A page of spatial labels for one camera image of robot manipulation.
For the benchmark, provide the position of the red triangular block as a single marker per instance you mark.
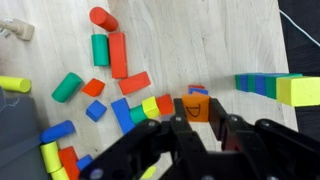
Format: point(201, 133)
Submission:
point(93, 87)

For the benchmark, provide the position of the blue cube block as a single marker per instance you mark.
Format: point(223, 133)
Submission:
point(96, 110)
point(244, 83)
point(260, 85)
point(198, 90)

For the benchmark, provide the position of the long red rectangular block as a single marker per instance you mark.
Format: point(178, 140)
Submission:
point(117, 55)

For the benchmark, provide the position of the red cube block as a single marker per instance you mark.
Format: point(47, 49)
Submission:
point(196, 86)

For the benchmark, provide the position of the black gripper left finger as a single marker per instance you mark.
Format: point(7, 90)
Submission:
point(183, 133)

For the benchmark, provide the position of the large yellow cube block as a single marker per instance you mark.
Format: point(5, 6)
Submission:
point(298, 91)

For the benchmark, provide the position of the gray plastic bin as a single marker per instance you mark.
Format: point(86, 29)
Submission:
point(16, 133)

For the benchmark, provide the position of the blue cylinder block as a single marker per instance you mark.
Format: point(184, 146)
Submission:
point(56, 132)

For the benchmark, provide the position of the orange cube block lettered D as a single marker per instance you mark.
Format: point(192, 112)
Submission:
point(196, 110)

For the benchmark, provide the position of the plain wooden peg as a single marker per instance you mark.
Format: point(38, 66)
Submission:
point(21, 30)

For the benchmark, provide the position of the long blue rectangular block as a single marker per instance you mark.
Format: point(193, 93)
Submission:
point(121, 115)

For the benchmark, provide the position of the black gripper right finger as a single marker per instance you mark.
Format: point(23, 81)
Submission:
point(233, 133)

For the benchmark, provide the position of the short green cylinder block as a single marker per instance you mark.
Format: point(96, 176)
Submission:
point(137, 115)

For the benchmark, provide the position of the red cylinder block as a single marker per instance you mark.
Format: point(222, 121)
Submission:
point(103, 19)

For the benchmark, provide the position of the small yellow cube block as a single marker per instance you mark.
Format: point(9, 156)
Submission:
point(148, 172)
point(151, 107)

